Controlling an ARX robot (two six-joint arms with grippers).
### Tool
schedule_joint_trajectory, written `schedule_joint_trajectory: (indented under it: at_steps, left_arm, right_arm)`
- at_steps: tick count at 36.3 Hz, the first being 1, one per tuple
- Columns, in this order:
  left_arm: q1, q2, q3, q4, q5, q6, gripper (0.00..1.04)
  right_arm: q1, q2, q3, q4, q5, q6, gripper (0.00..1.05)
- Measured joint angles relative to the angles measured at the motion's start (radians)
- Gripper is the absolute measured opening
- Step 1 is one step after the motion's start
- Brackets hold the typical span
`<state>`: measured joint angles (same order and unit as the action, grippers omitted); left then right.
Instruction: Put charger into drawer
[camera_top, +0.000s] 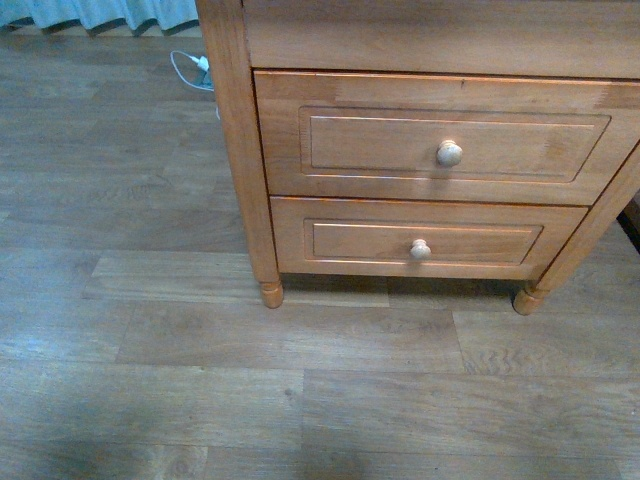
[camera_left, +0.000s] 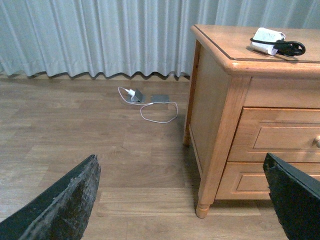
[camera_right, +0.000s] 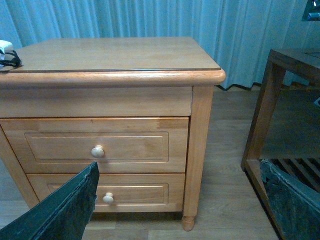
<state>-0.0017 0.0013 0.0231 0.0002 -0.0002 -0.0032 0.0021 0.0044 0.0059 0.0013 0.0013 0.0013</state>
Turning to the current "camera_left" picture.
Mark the white wall plug adapter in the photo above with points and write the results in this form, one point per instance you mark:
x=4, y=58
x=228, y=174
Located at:
x=130, y=92

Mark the closed grey floor socket cover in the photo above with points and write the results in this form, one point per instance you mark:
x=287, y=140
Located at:
x=160, y=98

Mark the light wooden nightstand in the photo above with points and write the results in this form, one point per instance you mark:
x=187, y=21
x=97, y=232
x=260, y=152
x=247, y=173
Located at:
x=228, y=76

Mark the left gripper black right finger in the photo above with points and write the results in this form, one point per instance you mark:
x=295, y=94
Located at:
x=295, y=197

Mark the wooden drawer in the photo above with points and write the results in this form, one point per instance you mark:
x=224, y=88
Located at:
x=288, y=133
x=243, y=181

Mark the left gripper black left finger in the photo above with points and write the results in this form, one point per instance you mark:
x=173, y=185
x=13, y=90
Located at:
x=62, y=211

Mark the open grey floor socket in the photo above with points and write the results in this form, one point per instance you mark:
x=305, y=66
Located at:
x=139, y=97

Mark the pale pleated curtain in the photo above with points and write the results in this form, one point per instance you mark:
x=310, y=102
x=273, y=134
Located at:
x=127, y=36

